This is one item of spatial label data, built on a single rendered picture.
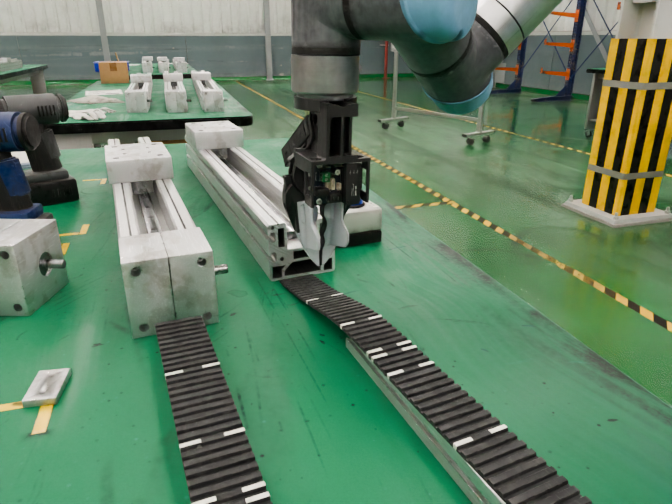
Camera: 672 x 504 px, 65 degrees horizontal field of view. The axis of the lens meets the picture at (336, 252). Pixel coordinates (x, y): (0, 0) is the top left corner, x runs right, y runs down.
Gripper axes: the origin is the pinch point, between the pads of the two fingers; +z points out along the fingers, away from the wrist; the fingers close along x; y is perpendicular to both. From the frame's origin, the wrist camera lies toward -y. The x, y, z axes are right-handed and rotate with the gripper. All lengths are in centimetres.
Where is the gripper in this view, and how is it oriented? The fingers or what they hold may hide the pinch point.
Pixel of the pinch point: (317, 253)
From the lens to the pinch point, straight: 69.1
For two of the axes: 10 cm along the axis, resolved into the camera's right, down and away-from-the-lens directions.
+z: -0.2, 9.3, 3.7
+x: 9.2, -1.3, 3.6
